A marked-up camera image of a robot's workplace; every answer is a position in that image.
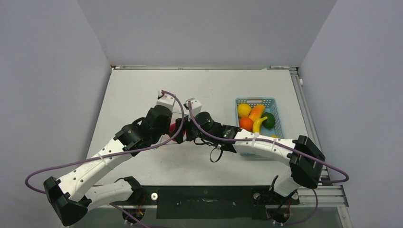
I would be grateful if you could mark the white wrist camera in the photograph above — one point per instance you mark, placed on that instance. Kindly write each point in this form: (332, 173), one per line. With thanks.
(193, 106)
(166, 100)

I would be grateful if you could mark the aluminium front frame rail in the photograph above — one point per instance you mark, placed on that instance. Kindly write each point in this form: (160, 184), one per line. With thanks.
(327, 196)

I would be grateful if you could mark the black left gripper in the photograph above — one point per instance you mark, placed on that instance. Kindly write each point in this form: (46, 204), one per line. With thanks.
(166, 130)

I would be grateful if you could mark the orange fruit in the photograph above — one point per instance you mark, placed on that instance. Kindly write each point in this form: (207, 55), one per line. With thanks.
(246, 123)

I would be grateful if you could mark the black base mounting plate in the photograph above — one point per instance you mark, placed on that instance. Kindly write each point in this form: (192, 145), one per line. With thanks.
(210, 210)

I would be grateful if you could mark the yellow lemon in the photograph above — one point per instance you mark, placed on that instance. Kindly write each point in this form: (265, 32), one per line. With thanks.
(243, 110)

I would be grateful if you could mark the red apple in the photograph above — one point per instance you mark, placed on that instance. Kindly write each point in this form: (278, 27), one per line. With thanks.
(173, 129)

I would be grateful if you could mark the green pepper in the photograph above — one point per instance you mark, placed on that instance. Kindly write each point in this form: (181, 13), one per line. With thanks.
(270, 122)

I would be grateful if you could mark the clear zip top bag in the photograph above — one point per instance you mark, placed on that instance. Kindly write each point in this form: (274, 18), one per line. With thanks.
(166, 137)

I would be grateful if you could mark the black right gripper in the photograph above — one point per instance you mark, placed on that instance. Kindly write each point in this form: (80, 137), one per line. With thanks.
(187, 127)

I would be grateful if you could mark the yellow banana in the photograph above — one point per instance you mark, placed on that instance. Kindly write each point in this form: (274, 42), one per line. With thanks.
(257, 124)

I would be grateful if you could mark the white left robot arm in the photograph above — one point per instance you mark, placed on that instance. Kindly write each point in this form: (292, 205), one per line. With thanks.
(76, 193)

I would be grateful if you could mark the orange carrot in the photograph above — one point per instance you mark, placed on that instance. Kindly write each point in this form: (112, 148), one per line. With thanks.
(257, 112)

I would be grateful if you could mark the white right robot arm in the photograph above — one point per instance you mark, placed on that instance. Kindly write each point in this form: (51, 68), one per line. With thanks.
(302, 157)

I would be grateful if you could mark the light blue plastic basket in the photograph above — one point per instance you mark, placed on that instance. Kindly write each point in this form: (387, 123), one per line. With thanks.
(271, 107)

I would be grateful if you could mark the aluminium frame rail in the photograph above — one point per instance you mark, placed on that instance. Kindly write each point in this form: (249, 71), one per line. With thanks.
(327, 196)
(308, 120)

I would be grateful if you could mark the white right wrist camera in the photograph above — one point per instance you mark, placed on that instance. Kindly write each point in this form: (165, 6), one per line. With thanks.
(193, 106)

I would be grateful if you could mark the aluminium right frame rail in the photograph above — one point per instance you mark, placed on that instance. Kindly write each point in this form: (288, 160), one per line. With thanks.
(308, 120)

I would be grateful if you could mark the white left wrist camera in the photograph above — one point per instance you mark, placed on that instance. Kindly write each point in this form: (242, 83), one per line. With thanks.
(166, 100)

